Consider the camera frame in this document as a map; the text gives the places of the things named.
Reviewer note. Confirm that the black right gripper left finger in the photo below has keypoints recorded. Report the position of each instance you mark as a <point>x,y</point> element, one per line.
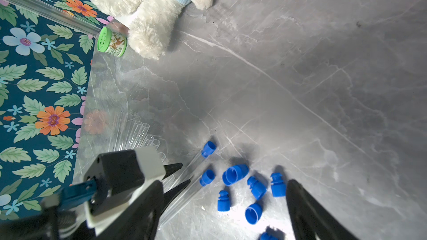
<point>140,221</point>

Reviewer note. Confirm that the white teddy bear blue hoodie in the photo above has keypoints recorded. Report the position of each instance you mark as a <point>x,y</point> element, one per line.
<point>152,21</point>

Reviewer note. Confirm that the blue stopper removed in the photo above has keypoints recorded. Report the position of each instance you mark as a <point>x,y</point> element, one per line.
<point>253,213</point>
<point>224,203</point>
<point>235,174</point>
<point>257,188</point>
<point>267,236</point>
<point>278,186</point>

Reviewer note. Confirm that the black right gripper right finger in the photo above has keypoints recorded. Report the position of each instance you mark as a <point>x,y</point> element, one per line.
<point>309,219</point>

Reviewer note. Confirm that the green lidded small jar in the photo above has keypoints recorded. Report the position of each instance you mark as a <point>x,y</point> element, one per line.
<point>111,42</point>

